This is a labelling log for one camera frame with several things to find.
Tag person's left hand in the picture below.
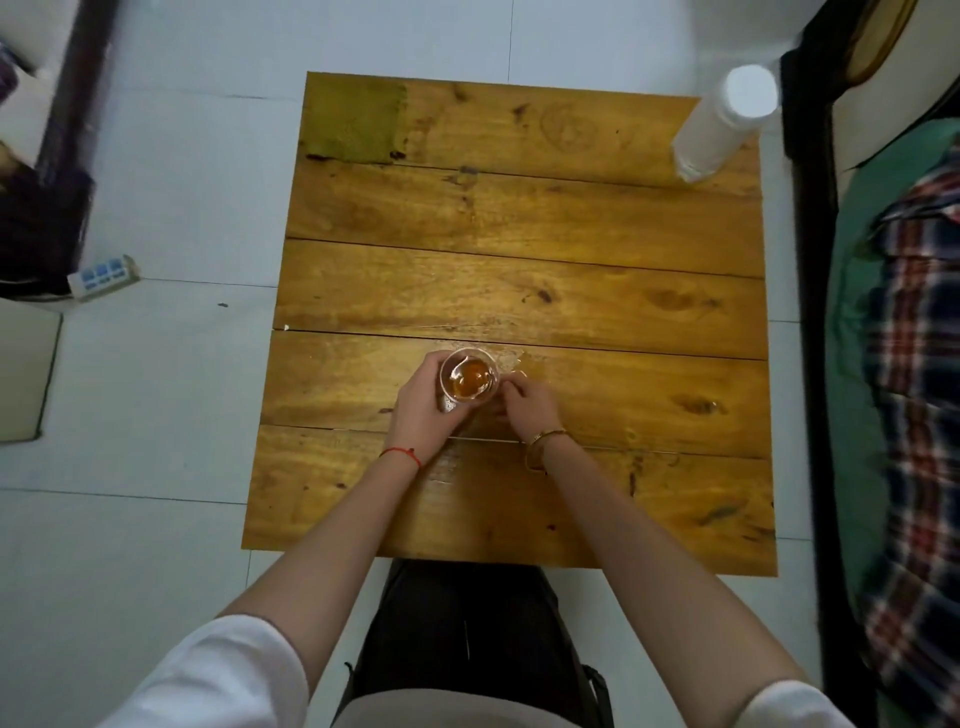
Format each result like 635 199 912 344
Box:
384 350 472 460

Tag person's right hand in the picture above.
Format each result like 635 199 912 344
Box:
491 372 565 445

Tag clear glass cup of tea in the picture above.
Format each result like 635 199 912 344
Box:
436 345 519 414

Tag person's left forearm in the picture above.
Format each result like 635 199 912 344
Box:
217 448 423 680

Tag person's right forearm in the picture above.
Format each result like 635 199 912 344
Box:
525 435 810 710

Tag person's black trousers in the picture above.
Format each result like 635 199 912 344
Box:
332 558 616 728

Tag green bedsheet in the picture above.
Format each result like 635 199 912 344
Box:
823 116 960 728

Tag white plastic bottle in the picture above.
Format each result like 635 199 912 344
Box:
670 63 781 184

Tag white t-shirt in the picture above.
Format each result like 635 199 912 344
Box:
96 614 858 728

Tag white power strip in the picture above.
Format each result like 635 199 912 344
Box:
66 254 143 302

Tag plaid blanket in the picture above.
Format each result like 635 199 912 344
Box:
858 146 960 721

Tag black bag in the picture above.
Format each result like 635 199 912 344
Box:
0 159 96 300

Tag dark wooden furniture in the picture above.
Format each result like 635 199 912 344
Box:
33 0 123 198

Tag gold bangle bracelet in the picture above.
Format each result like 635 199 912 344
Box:
522 428 570 474

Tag dark wooden bed frame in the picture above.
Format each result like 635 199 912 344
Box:
778 0 880 728

